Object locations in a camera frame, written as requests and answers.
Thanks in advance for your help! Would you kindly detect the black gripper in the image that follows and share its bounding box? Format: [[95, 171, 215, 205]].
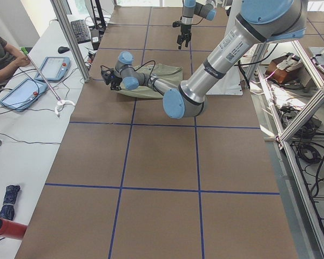
[[110, 70, 122, 91], [177, 24, 192, 49]]

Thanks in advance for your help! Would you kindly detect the olive green long-sleeve shirt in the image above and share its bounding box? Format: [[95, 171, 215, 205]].
[[117, 63, 184, 100]]

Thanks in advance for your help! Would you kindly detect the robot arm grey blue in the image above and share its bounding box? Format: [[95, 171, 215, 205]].
[[101, 1, 308, 119], [172, 0, 217, 50]]

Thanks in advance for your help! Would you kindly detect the metal reacher stick white hook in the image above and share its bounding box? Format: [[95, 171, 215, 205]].
[[21, 47, 76, 118]]

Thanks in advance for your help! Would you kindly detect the black power adapter with label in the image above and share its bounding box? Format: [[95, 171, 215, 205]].
[[90, 29, 101, 50]]

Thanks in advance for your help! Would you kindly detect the blue teach pendant far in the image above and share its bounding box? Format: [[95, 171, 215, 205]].
[[39, 57, 71, 82]]

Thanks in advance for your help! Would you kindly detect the blue teach pendant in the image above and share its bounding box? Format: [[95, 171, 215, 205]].
[[0, 79, 47, 112], [39, 57, 71, 82]]

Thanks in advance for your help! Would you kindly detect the black computer mouse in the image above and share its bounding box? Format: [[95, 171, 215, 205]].
[[57, 46, 70, 54]]

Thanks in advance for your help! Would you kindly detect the black keyboard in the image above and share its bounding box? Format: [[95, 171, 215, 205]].
[[70, 19, 91, 44]]

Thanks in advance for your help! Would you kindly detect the brown table cover mat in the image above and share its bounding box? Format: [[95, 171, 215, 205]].
[[17, 7, 298, 258]]

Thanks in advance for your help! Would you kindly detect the blue teach pendant near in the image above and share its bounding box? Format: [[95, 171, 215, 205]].
[[0, 79, 47, 112]]

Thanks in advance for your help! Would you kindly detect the brown box with white object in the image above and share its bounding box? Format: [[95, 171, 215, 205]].
[[265, 52, 303, 84]]

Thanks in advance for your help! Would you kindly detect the seated person in grey shirt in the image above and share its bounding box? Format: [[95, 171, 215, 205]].
[[0, 36, 31, 84]]

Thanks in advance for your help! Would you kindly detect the folded dark blue umbrella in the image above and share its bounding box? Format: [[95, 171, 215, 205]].
[[0, 185, 21, 221]]

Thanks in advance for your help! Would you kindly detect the red cylinder tube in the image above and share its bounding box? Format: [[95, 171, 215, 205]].
[[0, 218, 28, 240]]

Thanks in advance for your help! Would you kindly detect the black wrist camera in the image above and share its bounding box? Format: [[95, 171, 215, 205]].
[[101, 69, 114, 85], [172, 21, 182, 28]]

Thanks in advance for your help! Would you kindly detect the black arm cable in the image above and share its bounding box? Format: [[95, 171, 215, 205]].
[[100, 60, 157, 87]]

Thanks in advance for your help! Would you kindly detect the grey aluminium frame post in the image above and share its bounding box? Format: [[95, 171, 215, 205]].
[[50, 0, 90, 83]]

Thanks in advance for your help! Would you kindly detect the aluminium frame rack right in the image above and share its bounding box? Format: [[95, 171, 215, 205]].
[[248, 0, 324, 259]]

